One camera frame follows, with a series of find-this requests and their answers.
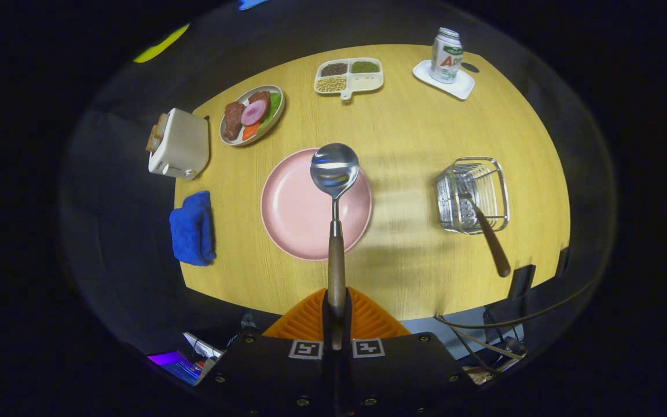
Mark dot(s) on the white green-label drink bottle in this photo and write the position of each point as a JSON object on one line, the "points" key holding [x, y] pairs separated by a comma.
{"points": [[446, 58]]}

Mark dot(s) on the purple glowing device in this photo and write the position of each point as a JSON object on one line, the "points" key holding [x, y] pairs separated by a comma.
{"points": [[174, 366]]}

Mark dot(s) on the toast slice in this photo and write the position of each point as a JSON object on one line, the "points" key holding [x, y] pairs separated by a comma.
{"points": [[153, 140], [162, 124]]}

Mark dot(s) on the white square coaster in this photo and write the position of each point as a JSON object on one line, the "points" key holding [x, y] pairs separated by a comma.
{"points": [[461, 88]]}

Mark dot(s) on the pink round plate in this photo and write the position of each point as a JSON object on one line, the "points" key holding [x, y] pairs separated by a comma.
{"points": [[293, 214]]}

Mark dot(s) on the small brown meat piece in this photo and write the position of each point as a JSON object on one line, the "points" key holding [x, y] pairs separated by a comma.
{"points": [[259, 97]]}

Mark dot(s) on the blue folded cloth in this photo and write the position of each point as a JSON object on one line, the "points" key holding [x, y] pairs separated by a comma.
{"points": [[191, 231]]}

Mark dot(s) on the grey food plate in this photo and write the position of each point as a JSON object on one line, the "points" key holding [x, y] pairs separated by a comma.
{"points": [[275, 119]]}

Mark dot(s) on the white divided tray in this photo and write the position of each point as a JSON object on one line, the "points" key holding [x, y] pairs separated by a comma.
{"points": [[365, 83]]}

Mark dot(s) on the green lettuce leaf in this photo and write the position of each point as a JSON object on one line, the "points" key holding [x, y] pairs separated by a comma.
{"points": [[275, 104]]}

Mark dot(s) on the pink ham slice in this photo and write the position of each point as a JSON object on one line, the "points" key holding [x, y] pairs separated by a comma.
{"points": [[253, 113]]}

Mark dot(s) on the dark brown beans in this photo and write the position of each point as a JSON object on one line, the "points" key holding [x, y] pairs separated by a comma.
{"points": [[334, 69]]}

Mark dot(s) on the yellow soybeans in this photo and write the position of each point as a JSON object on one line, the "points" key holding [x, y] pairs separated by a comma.
{"points": [[331, 84]]}

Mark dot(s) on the orange carrot slice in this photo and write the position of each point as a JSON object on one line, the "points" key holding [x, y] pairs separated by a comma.
{"points": [[250, 131]]}

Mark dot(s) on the green mung beans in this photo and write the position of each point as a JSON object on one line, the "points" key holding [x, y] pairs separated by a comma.
{"points": [[365, 67]]}

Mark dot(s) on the black rectangular bracket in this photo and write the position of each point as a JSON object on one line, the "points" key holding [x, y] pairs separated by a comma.
{"points": [[563, 263], [521, 284]]}

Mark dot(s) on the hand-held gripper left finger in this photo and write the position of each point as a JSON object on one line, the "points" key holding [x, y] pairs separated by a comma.
{"points": [[264, 376]]}

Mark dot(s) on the cream white toaster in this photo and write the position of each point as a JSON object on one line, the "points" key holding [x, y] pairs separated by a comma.
{"points": [[186, 145]]}

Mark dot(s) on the large brown meat piece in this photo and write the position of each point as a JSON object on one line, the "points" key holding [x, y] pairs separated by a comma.
{"points": [[233, 120]]}

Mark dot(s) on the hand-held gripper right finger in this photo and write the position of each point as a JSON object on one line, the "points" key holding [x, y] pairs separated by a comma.
{"points": [[409, 376]]}

